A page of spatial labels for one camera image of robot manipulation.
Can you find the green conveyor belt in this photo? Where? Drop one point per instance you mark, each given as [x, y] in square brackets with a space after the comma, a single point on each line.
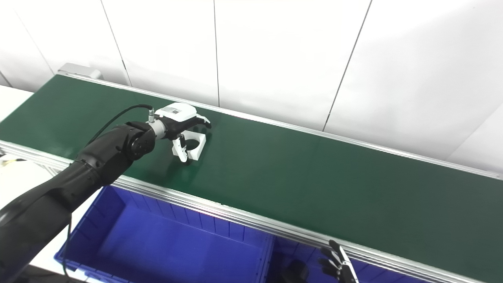
[294, 177]

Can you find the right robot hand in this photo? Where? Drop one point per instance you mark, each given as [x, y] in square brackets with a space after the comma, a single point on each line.
[338, 267]

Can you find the black cylindrical part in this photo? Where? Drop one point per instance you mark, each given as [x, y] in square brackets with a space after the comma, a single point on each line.
[294, 273]

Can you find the white square part with hole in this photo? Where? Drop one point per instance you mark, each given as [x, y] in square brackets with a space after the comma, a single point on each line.
[197, 148]

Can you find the grey conveyor end housing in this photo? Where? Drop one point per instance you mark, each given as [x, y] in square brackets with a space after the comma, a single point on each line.
[80, 70]

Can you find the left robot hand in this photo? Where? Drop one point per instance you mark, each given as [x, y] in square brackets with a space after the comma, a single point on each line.
[177, 118]

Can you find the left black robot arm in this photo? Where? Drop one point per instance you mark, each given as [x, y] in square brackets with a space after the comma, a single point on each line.
[78, 181]

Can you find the blue plastic bin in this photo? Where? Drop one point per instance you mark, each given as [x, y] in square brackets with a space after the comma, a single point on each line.
[306, 251]
[165, 243]

